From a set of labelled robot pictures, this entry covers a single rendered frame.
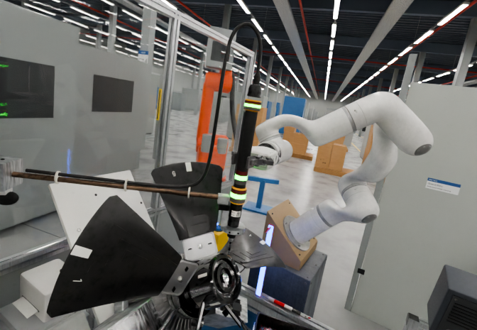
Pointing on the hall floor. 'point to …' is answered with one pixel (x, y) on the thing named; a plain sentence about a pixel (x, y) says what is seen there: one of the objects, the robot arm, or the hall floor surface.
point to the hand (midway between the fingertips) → (243, 160)
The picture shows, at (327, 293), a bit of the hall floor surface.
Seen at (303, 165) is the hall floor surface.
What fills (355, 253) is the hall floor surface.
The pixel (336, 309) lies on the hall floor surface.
